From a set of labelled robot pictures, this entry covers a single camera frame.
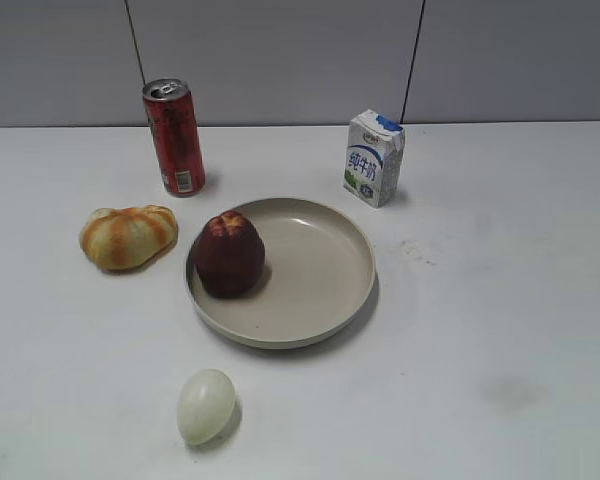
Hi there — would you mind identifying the red soda can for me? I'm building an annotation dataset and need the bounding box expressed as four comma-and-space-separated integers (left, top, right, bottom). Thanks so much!
142, 78, 206, 197

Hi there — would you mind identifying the dark red apple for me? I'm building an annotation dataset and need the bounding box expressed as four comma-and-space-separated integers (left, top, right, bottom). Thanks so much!
195, 210, 265, 298

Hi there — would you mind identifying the peeled orange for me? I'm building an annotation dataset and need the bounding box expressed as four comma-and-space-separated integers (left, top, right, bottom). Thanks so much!
79, 205, 178, 271

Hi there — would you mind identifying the white egg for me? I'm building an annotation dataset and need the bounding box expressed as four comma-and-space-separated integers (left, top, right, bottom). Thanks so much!
176, 369, 237, 446

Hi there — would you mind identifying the beige round plate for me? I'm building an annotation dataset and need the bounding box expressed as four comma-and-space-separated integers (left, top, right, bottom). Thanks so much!
185, 198, 377, 350

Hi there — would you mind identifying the white milk carton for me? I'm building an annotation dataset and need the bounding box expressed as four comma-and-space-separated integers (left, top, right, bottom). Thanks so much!
343, 109, 405, 208

